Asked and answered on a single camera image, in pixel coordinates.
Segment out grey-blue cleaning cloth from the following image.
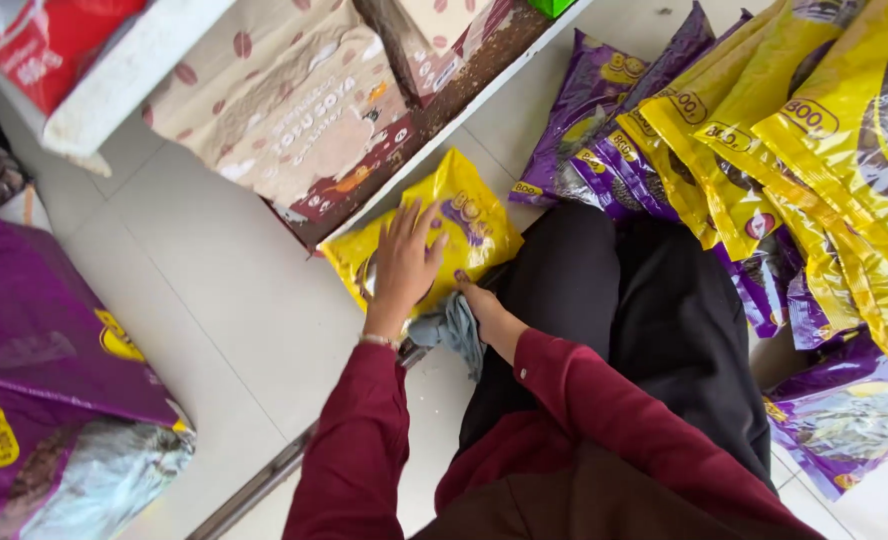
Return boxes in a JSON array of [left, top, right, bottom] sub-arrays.
[[406, 291, 487, 382]]

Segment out white shelf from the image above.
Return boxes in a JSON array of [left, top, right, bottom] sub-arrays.
[[0, 0, 595, 256]]

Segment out person's right hand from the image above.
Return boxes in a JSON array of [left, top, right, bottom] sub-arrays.
[[455, 281, 529, 355]]

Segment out large beige bean-print bag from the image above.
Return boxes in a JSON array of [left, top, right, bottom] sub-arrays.
[[141, 0, 415, 226]]

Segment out person's left hand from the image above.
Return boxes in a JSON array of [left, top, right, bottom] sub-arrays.
[[366, 198, 451, 340]]

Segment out brown and beige bag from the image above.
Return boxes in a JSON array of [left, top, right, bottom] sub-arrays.
[[352, 0, 553, 114]]

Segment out pile of yellow packets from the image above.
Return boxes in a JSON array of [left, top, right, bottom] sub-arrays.
[[615, 0, 888, 376]]

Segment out red bag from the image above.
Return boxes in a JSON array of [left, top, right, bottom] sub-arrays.
[[0, 0, 148, 117]]

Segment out pile of purple packets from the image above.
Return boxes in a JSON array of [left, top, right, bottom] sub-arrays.
[[508, 0, 888, 502]]

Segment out metal floor rail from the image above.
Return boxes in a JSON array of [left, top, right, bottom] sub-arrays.
[[186, 262, 512, 540]]

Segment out yellow printed pouch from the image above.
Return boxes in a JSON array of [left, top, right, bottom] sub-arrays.
[[319, 147, 525, 318]]

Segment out large purple bag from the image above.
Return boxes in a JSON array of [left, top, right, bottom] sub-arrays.
[[0, 217, 197, 540]]

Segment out green box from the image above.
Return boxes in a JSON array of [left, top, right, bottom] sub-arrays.
[[526, 0, 578, 19]]

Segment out person's black trousers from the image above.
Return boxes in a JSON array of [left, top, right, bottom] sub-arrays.
[[455, 201, 781, 498]]

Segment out person's brown garment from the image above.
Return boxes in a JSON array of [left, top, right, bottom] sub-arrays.
[[412, 408, 827, 540]]

